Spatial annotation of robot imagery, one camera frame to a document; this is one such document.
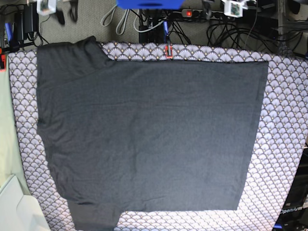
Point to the dark grey T-shirt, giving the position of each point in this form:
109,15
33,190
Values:
145,136

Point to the red black table clamp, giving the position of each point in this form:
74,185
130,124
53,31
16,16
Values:
169,51

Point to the fan patterned tablecloth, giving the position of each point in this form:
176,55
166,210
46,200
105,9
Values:
280,140

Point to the black power brick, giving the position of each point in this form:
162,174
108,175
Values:
26,23

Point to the red clamp at left edge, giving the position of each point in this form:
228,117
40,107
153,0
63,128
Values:
2,61

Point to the white plastic bin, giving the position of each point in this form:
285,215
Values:
19,212

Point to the black OpenArm box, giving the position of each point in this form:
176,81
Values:
294,214

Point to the black power strip red switch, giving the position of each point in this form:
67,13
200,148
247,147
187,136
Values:
200,14

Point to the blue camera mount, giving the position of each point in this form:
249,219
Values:
150,4

